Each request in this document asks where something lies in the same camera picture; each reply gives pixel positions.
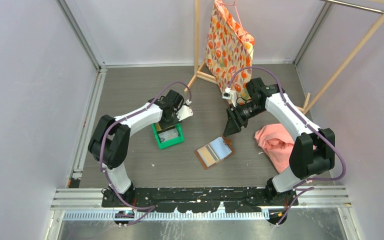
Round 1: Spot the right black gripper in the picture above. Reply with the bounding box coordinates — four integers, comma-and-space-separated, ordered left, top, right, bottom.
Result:
224, 100, 267, 137

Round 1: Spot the green plastic bin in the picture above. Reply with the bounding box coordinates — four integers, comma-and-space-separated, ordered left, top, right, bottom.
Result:
151, 123, 185, 150

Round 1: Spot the brown leather card holder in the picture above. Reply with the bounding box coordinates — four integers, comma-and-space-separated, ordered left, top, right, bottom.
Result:
194, 136, 235, 170

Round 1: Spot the gold credit card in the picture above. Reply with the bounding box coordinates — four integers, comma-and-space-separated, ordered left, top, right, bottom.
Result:
197, 145, 217, 168

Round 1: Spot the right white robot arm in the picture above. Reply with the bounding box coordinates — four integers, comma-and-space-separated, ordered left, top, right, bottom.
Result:
223, 77, 335, 205

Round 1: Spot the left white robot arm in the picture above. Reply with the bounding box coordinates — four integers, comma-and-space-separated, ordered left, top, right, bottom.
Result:
88, 90, 193, 207

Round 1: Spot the silver card in bin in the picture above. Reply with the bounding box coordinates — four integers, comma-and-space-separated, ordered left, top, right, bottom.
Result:
157, 127, 180, 143

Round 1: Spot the pink cloth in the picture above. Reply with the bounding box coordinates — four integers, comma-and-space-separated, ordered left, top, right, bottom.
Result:
254, 123, 294, 174

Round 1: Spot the wooden clothes rack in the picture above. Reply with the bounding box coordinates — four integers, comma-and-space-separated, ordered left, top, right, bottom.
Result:
183, 0, 384, 117

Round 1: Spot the floral fabric bag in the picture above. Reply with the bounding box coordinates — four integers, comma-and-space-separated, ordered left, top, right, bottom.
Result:
205, 0, 255, 105

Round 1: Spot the pink hanger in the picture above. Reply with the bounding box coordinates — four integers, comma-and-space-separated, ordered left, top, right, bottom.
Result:
216, 0, 246, 34

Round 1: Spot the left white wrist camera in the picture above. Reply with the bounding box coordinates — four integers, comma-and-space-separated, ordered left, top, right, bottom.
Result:
176, 99, 194, 122

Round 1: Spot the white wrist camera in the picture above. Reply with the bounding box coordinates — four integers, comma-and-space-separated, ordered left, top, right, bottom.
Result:
221, 87, 237, 107
176, 99, 194, 122

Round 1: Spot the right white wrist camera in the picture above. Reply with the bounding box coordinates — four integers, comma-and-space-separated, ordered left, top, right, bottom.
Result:
221, 87, 237, 107

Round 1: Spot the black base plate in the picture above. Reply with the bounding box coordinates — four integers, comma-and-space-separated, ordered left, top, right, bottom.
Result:
100, 186, 298, 214

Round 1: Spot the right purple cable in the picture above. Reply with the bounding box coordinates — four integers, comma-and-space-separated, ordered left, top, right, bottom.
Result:
225, 66, 347, 226

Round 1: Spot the aluminium frame rail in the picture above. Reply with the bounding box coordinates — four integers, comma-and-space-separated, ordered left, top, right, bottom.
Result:
51, 185, 352, 223

